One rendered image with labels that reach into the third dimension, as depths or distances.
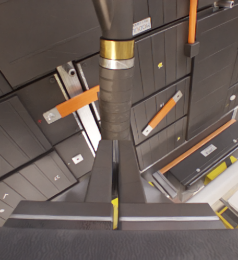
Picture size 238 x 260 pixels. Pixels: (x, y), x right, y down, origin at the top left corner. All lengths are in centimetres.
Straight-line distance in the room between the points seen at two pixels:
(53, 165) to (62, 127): 10
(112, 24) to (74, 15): 11
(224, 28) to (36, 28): 44
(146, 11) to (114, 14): 18
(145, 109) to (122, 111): 22
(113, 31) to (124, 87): 7
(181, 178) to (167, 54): 46
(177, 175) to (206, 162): 13
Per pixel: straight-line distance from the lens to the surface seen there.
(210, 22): 52
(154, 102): 48
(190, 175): 74
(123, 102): 24
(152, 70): 43
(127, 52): 22
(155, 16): 40
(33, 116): 37
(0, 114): 35
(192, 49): 47
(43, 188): 48
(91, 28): 33
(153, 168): 71
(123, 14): 22
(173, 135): 63
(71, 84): 37
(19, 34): 30
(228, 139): 88
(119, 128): 26
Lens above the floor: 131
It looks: 43 degrees down
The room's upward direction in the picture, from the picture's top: 137 degrees clockwise
